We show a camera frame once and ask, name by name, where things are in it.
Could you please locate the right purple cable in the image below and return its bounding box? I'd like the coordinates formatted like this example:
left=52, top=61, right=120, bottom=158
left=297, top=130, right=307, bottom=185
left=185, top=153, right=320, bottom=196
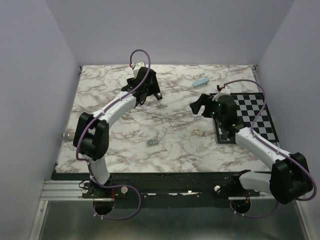
left=217, top=79, right=316, bottom=218

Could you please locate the aluminium frame rail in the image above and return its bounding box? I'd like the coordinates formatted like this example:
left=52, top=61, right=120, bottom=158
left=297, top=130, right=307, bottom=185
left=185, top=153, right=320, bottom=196
left=27, top=178, right=88, bottom=240

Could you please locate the black and white chessboard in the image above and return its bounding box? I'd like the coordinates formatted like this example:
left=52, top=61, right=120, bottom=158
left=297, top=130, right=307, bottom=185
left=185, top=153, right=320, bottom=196
left=214, top=92, right=279, bottom=144

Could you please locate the glitter tube with black cap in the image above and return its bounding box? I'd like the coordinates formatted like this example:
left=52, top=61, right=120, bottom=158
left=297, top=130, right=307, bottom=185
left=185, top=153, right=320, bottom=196
left=62, top=131, right=75, bottom=142

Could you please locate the small cardboard staple box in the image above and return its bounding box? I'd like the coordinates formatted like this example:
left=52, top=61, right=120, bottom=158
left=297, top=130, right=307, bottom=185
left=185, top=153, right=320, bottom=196
left=193, top=129, right=204, bottom=136

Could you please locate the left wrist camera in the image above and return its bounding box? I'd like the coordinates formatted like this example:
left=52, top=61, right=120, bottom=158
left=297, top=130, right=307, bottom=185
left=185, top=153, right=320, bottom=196
left=129, top=61, right=146, bottom=78

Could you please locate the light blue stapler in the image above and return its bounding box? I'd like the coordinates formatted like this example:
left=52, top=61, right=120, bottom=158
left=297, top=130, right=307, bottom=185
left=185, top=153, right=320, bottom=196
left=192, top=77, right=210, bottom=89

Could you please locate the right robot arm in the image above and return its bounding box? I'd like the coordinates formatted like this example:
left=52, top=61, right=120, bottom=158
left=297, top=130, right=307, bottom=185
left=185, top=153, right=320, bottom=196
left=189, top=93, right=316, bottom=205

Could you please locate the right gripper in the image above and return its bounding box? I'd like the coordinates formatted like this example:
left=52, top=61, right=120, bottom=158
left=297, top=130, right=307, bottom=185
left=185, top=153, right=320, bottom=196
left=190, top=92, right=225, bottom=125

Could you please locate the staple tray with staples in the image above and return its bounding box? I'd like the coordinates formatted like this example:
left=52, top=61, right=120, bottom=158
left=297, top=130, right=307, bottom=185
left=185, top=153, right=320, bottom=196
left=146, top=139, right=159, bottom=147

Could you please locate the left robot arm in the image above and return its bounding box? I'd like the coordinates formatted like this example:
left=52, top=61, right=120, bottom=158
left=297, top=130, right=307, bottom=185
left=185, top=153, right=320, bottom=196
left=73, top=66, right=162, bottom=198

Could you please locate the black stapler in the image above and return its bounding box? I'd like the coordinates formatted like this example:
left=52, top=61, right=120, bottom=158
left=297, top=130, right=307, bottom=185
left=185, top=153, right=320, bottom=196
left=153, top=92, right=163, bottom=101

